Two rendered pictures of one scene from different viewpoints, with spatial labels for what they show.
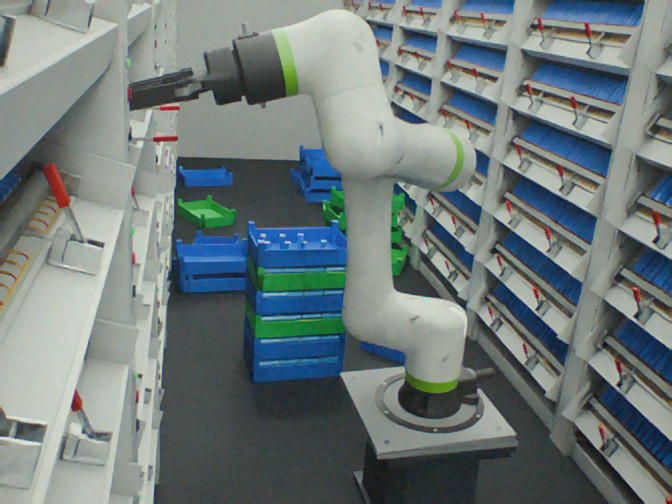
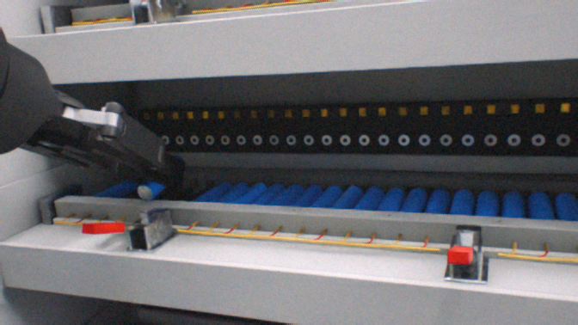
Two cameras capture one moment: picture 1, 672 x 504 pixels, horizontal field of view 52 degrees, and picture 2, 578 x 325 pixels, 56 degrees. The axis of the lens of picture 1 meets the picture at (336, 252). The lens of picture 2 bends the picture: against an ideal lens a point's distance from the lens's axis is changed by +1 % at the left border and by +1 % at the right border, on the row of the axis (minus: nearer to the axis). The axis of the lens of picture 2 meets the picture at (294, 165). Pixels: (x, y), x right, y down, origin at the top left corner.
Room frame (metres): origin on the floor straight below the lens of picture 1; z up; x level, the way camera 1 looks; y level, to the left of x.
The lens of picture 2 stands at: (1.33, 0.00, 1.02)
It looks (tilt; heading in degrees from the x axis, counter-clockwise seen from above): 0 degrees down; 125
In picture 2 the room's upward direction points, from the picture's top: 1 degrees clockwise
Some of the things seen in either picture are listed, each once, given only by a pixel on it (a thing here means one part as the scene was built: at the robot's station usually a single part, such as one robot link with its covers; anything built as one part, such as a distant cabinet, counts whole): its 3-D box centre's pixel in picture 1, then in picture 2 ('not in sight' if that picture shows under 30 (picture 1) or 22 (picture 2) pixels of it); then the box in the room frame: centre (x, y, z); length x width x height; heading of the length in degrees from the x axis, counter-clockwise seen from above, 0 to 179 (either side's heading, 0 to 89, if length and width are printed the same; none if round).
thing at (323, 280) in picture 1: (298, 265); not in sight; (2.05, 0.12, 0.36); 0.30 x 0.20 x 0.08; 108
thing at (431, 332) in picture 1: (429, 340); not in sight; (1.40, -0.23, 0.46); 0.16 x 0.13 x 0.19; 66
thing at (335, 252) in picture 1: (299, 242); not in sight; (2.05, 0.12, 0.44); 0.30 x 0.20 x 0.08; 108
